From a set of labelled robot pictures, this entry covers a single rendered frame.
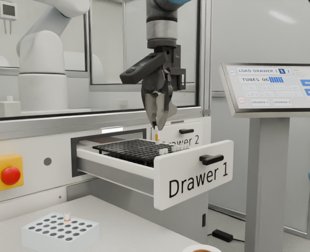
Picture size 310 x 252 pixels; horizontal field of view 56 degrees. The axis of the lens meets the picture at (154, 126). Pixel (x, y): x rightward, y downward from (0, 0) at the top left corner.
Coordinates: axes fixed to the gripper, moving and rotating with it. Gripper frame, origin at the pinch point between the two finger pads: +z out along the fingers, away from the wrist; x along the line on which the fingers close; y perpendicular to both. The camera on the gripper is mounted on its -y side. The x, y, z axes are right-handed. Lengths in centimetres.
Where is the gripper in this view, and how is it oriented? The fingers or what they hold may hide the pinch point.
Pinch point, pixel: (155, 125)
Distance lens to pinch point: 71.4
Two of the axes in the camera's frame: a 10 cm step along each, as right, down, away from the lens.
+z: 0.0, 9.9, 1.2
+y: 7.0, -0.9, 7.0
